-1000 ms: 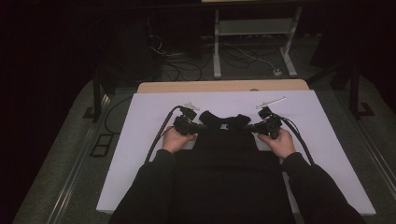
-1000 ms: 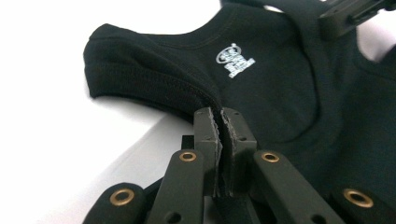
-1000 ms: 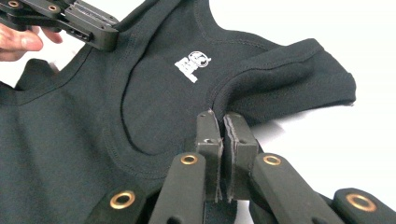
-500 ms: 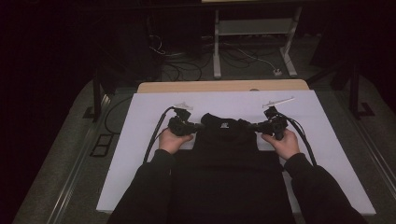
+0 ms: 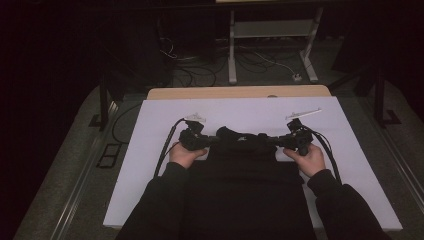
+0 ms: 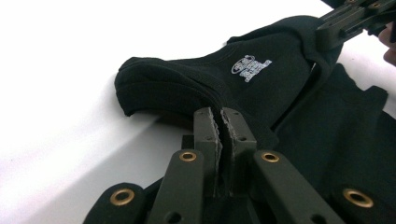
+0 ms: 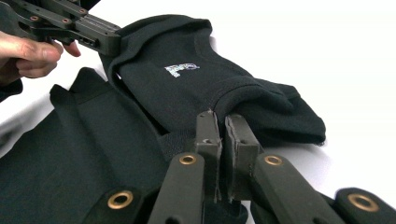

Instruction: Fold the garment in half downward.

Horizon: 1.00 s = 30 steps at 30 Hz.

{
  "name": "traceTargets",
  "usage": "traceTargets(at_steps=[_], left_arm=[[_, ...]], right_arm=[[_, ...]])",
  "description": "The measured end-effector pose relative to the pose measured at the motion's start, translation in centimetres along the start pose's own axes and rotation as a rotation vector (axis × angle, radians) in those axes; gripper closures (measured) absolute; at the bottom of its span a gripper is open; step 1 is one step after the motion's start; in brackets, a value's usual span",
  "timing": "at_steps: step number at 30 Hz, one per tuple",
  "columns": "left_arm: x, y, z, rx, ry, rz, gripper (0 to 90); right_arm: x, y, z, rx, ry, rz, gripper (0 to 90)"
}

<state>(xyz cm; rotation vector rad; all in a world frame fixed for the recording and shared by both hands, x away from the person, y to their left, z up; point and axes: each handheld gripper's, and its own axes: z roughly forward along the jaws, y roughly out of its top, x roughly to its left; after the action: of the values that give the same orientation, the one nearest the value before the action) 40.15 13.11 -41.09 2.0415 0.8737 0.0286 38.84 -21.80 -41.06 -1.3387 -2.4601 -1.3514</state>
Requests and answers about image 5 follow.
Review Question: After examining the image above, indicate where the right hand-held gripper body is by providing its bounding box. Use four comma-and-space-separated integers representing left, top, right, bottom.
279, 108, 323, 157

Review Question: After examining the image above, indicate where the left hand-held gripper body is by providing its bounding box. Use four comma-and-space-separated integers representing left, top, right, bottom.
178, 113, 215, 152

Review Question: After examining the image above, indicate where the black tank top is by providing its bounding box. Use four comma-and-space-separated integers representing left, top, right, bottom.
181, 125, 318, 240

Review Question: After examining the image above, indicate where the person's left hand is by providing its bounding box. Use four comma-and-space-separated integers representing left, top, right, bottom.
169, 141, 208, 169

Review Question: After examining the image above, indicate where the person's right hand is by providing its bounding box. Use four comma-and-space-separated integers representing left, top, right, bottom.
283, 143, 327, 178

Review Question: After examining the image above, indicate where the white table cover board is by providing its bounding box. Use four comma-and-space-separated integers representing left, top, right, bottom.
103, 96, 403, 232

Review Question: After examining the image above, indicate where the black metal stand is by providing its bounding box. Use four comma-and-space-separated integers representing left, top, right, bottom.
88, 71, 118, 132
328, 64, 403, 128

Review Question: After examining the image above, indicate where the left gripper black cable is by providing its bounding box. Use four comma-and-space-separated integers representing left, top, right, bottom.
153, 117, 186, 178

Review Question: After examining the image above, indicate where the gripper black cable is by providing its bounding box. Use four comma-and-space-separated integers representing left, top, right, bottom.
301, 124, 343, 185
153, 117, 186, 178

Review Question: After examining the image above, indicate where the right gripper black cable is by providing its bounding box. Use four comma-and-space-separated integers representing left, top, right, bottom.
301, 124, 343, 185

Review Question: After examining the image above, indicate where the black floor cable bundle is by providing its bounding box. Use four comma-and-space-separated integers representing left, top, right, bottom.
159, 36, 219, 88

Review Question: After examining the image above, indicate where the white floor cable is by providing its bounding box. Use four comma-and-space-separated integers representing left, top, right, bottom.
251, 49, 296, 78

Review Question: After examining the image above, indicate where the thin black floor cable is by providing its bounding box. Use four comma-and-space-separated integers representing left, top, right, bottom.
111, 103, 143, 145

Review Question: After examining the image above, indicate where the metal floor rail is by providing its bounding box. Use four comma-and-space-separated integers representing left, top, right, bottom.
358, 96, 424, 214
49, 99, 118, 240

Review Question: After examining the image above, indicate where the grey metal desk frame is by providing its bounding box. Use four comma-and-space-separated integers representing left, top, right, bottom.
215, 0, 325, 85

